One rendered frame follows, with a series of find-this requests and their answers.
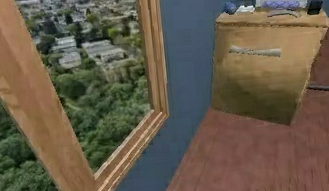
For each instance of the grey wrench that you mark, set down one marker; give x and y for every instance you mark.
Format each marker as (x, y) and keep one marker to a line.
(283, 12)

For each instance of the wooden framed window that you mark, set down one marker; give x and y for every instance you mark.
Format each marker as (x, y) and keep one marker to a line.
(71, 92)

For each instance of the small black box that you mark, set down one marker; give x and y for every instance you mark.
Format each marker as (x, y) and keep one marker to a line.
(314, 7)

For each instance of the tan wooden drawer cabinet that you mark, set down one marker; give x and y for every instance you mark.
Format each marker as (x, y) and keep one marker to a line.
(265, 80)

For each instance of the blue round ball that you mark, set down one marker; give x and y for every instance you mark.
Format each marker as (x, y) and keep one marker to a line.
(230, 7)

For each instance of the dark grey bar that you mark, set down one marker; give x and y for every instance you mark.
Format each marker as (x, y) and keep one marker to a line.
(324, 87)

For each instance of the purple lumpy cloth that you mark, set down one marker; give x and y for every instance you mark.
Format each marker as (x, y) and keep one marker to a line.
(280, 4)

